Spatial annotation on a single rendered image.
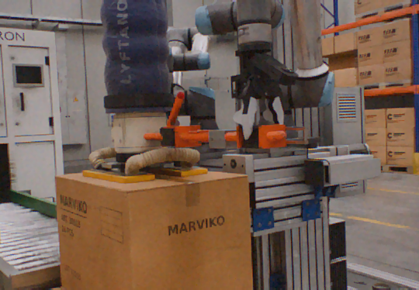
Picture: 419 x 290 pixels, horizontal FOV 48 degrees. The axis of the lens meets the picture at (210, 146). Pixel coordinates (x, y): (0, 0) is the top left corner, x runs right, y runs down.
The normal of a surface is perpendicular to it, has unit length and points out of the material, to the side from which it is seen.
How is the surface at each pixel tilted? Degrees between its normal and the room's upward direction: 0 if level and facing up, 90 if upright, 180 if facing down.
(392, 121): 91
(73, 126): 90
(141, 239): 90
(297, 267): 90
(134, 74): 75
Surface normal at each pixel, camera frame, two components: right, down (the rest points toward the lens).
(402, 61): -0.84, 0.11
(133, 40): -0.04, -0.30
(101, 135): 0.54, 0.02
